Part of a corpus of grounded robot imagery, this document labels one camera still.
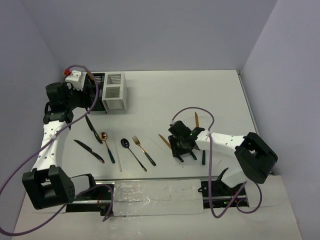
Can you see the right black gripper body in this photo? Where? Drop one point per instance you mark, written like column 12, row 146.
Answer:
column 180, row 148

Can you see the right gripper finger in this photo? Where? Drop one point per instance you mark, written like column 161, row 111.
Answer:
column 179, row 158
column 174, row 154

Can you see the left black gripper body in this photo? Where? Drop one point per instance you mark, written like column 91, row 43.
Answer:
column 76, row 98

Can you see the gold knife green handle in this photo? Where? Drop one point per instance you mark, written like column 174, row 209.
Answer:
column 197, row 124
column 165, row 141

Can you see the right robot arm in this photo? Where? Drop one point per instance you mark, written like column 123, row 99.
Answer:
column 251, row 158

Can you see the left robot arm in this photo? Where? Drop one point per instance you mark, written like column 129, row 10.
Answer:
column 47, row 185

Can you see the black knife upper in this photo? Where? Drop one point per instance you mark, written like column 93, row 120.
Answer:
column 91, row 127

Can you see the black knife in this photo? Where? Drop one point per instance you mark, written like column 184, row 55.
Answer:
column 91, row 127
column 87, row 148

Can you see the white utensil caddy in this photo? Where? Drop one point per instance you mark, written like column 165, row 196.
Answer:
column 114, row 92

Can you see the black spoon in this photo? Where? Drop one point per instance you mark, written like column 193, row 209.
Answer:
column 125, row 143

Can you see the black knife lower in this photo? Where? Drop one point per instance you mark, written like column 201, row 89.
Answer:
column 87, row 148

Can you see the clear chopstick left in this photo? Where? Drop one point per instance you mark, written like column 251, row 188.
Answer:
column 117, row 152

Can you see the gold fork green handle right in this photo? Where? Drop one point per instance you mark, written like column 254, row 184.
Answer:
column 193, row 155

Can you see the gold fork green handle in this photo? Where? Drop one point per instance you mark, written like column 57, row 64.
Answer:
column 193, row 155
column 138, row 143

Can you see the gold spoon green handle right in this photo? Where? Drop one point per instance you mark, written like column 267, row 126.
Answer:
column 203, row 158

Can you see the gold spoon green handle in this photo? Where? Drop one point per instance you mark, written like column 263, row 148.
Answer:
column 203, row 158
column 103, row 137

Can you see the gold fork green handle left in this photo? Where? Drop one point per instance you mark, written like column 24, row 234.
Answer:
column 138, row 143

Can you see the gold spoon green handle left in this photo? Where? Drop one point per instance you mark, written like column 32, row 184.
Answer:
column 103, row 137

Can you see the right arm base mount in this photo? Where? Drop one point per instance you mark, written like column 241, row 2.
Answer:
column 221, row 195

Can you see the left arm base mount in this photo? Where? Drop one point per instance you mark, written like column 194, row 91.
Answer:
column 97, row 200

